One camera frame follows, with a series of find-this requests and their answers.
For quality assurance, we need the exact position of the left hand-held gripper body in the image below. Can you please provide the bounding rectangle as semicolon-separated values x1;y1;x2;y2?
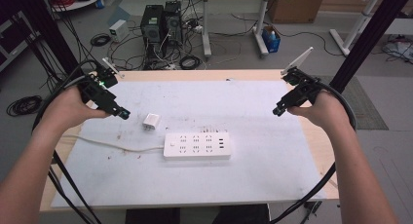
77;56;126;117

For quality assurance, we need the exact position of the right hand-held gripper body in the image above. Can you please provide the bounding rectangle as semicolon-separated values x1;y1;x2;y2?
280;46;325;105

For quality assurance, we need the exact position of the person's left hand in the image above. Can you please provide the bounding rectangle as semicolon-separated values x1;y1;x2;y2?
40;85;112;132

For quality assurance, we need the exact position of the person's right hand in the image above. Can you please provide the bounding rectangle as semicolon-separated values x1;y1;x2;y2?
286;90;353;132

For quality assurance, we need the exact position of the white charger plug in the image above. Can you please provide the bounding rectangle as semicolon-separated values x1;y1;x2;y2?
142;112;161;131

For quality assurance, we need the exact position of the blue storage bin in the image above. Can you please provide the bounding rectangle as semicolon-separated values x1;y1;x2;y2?
261;24;282;55

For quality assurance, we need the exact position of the small white box device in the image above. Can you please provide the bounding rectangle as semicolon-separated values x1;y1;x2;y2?
108;19;131;44

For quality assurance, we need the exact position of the grey floor mat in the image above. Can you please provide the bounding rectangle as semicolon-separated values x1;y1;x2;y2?
315;74;390;131

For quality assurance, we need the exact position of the white metal stand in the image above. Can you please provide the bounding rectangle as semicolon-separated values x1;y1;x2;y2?
328;0;389;57

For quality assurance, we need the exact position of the brown cardboard box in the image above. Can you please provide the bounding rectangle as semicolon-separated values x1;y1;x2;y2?
267;0;327;24

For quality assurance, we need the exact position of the black computer tower green label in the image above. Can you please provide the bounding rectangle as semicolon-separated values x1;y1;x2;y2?
139;4;166;55

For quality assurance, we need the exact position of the white power strip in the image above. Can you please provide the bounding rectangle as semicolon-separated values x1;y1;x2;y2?
163;131;233;161

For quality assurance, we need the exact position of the round white table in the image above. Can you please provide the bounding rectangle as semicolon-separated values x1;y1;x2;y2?
41;0;107;14

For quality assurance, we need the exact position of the white table mat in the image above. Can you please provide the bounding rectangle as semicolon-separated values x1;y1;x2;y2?
51;80;326;209

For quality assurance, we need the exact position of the white power strip cable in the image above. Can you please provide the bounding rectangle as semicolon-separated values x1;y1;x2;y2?
60;133;166;154

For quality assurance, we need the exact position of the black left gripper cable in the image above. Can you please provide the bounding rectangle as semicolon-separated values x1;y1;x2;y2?
31;59;100;132

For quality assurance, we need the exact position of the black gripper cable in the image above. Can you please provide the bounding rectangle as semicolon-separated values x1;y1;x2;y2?
268;82;357;224
31;59;100;132

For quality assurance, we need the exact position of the coiled black cable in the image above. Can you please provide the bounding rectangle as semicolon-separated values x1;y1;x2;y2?
6;94;44;118
90;32;112;48
178;55;203;71

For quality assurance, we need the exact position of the black metal frame post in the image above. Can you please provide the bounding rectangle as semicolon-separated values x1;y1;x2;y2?
328;0;413;94
9;0;82;76

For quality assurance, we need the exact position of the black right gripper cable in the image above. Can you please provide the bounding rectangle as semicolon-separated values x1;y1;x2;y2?
268;82;357;224

